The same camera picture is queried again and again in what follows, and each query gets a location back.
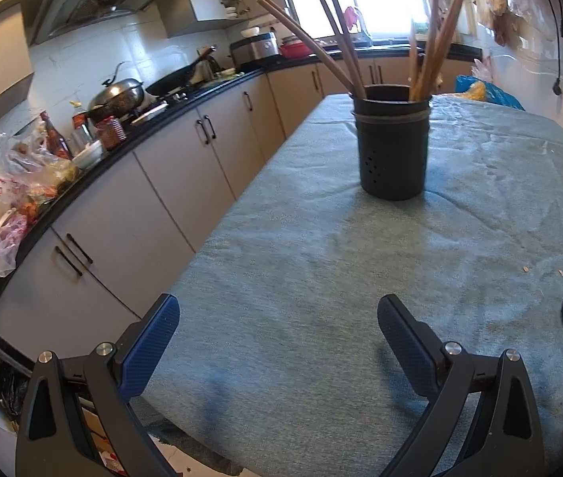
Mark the silver rice cooker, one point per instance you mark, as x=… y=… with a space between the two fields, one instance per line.
x=256 y=49

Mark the teal table cloth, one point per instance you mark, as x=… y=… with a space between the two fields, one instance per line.
x=336 y=268

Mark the black wok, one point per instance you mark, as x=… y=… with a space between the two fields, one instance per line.
x=172 y=82

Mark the black range hood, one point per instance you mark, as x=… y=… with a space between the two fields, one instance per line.
x=102 y=5

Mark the pink plastic bag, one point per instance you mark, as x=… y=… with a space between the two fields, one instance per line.
x=8 y=248

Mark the gas stove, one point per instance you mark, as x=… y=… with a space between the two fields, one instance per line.
x=172 y=95

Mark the clear bags of food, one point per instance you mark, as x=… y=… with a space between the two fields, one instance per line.
x=28 y=169

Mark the dark grey utensil holder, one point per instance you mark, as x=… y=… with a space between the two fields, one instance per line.
x=390 y=159

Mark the blue plastic bag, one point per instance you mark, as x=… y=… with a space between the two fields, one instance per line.
x=502 y=97

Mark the steel pot with lid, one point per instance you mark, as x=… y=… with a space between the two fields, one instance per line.
x=117 y=95

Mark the black kitchen countertop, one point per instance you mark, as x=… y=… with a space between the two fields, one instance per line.
x=291 y=62

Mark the yellow capped bottle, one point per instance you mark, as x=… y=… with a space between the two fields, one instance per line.
x=81 y=129

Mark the red basin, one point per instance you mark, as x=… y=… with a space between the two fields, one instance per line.
x=296 y=49

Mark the yellow plastic bag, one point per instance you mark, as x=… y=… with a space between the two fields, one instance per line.
x=475 y=90

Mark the hanging plastic bags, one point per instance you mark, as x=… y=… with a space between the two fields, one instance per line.
x=509 y=0

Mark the stack of white dishes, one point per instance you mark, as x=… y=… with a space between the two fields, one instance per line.
x=231 y=11

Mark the white tray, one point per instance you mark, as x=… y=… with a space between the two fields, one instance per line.
x=149 y=114

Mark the beige base cabinets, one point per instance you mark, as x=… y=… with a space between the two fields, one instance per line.
x=187 y=159

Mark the kitchen window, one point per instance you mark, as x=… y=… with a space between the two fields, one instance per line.
x=390 y=0

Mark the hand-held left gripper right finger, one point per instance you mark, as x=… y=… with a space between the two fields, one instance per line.
x=405 y=343

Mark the dark sauce bottle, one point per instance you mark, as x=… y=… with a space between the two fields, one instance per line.
x=56 y=139

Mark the white plastic bag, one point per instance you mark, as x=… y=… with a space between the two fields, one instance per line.
x=481 y=68

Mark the pink cloth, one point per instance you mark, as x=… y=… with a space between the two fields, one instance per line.
x=353 y=17

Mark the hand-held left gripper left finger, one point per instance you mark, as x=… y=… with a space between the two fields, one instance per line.
x=152 y=343

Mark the thin bamboo stick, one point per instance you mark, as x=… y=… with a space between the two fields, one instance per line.
x=416 y=64
x=412 y=59

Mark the thin wooden chopstick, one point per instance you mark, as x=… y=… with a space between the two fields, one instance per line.
x=285 y=26

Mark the red sauce jar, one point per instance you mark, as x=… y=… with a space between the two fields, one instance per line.
x=112 y=132

